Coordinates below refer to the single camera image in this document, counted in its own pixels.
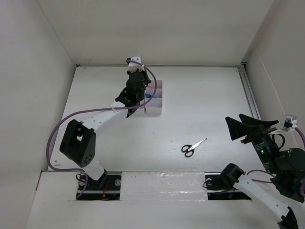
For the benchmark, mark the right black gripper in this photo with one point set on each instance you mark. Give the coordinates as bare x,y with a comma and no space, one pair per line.
237,129

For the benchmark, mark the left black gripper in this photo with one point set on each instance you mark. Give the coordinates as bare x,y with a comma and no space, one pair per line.
147,81

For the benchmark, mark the black handled scissors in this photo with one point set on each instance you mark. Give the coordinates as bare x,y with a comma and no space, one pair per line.
188,150

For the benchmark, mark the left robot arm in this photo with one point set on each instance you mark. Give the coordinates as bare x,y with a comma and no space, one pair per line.
79,140

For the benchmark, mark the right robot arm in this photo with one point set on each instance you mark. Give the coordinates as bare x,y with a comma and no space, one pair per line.
287,168

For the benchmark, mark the white left organizer container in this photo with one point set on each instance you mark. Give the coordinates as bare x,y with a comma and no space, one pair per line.
139,111

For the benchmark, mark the white organizer container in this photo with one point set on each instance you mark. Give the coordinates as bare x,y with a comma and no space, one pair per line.
139,111
155,106

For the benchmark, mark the white right organizer container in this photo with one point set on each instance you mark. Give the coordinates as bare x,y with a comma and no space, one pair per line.
155,106

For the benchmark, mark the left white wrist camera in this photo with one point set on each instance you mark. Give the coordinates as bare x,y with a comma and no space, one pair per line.
135,63

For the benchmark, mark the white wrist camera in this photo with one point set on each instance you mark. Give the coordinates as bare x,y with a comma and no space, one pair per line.
287,125
135,63

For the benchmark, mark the aluminium rail strip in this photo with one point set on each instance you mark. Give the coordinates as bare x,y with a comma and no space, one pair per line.
248,90

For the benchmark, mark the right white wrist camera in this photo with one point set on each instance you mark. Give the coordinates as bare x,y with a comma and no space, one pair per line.
287,125

